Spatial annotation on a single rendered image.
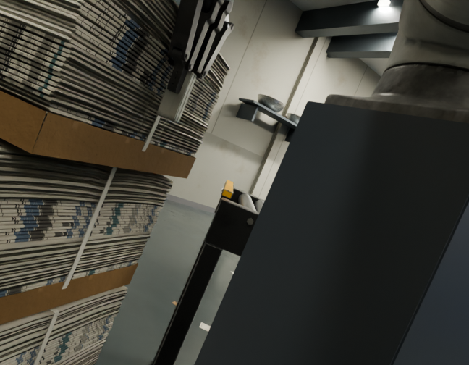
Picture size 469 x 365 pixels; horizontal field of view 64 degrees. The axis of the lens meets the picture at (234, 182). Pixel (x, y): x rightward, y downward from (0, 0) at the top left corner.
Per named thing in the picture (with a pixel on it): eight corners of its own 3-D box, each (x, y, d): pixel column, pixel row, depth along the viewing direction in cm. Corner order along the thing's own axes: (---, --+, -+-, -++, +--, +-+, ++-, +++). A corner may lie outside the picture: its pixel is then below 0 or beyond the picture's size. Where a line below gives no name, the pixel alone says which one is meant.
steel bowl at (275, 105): (268, 114, 571) (273, 104, 570) (286, 118, 536) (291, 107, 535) (248, 103, 546) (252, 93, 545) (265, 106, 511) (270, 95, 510)
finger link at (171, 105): (195, 73, 50) (192, 72, 50) (176, 122, 51) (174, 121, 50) (176, 67, 51) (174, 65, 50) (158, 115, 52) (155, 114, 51)
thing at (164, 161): (147, 172, 56) (158, 145, 56) (10, 108, 64) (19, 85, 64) (188, 179, 72) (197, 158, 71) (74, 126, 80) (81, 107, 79)
